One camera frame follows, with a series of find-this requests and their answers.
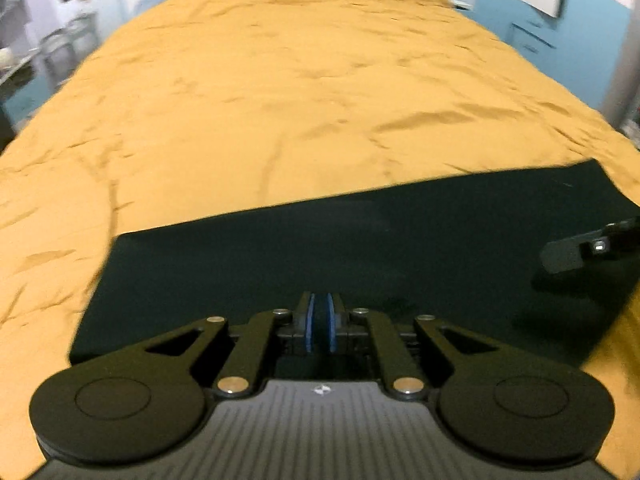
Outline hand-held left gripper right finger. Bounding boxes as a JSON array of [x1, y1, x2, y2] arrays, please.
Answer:
[[326, 291, 507, 397]]

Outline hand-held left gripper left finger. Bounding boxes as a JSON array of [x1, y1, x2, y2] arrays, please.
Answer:
[[131, 291, 321, 397]]

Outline dark green pants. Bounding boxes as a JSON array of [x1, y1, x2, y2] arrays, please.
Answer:
[[67, 158, 637, 380]]

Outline mustard yellow blanket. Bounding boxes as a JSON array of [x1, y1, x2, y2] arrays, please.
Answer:
[[0, 0, 640, 480]]

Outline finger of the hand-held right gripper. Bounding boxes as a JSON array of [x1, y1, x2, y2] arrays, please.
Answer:
[[541, 219, 640, 275]]

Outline blue drawer cabinet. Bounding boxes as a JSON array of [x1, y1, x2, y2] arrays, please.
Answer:
[[509, 21, 557, 57]]

